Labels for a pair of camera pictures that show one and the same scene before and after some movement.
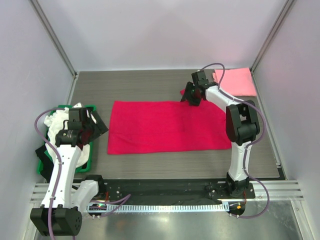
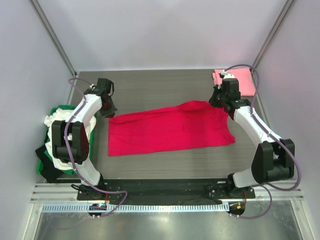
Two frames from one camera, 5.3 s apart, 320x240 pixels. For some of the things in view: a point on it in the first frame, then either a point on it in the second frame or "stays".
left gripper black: [92, 124] -> [109, 110]
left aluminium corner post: [54, 36] stays
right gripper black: [191, 93] -> [215, 99]
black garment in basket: [47, 163] stays
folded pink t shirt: [238, 82] stays
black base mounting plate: [124, 191] stays
